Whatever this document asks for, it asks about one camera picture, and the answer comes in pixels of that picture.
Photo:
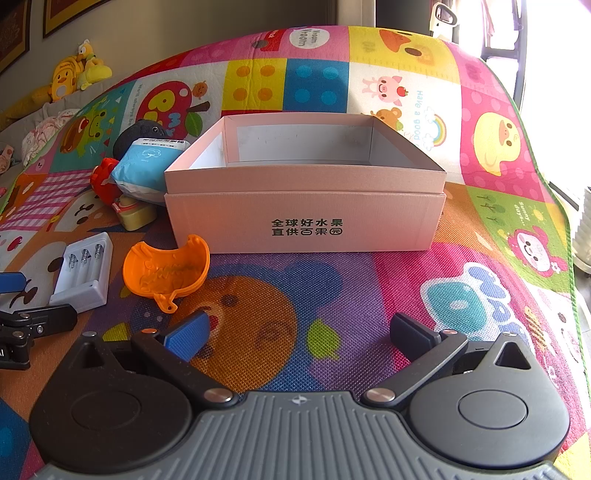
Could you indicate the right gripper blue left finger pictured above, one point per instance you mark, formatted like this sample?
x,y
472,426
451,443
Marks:
x,y
166,355

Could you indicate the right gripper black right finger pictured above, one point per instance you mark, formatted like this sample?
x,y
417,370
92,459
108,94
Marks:
x,y
431,354

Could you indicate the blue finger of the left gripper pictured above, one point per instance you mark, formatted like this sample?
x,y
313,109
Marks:
x,y
12,282

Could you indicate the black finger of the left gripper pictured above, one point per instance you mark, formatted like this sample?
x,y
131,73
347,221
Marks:
x,y
46,321

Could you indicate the orange silicone bowl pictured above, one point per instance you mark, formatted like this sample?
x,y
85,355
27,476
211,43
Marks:
x,y
165,275

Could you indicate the red hooded doll figure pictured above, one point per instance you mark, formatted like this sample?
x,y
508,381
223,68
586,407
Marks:
x,y
102,183

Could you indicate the yellow pudding toy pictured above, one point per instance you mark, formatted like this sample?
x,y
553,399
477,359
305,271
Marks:
x,y
133,214

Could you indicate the blue cotton pad pack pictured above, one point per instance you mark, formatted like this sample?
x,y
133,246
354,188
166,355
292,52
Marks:
x,y
140,173

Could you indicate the black plush toy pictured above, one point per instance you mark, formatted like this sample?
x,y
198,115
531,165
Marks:
x,y
140,129

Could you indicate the pink green cloth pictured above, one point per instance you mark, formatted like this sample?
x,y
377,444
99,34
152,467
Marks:
x,y
6,159

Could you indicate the pink white crumpled cloth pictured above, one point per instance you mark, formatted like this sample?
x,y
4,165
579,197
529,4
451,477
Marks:
x,y
39,136

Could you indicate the white plant pot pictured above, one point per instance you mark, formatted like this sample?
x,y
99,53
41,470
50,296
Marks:
x,y
582,237

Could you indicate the pink cardboard box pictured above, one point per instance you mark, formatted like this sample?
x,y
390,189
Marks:
x,y
305,183

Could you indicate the yellow tiger plush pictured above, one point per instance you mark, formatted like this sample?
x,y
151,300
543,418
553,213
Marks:
x,y
63,83

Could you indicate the yellow banana plush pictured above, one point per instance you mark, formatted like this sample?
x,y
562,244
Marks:
x,y
94,71

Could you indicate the dark framed picture left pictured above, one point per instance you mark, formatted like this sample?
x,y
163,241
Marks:
x,y
15,31

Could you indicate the red gold framed picture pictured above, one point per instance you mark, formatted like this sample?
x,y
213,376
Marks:
x,y
58,13

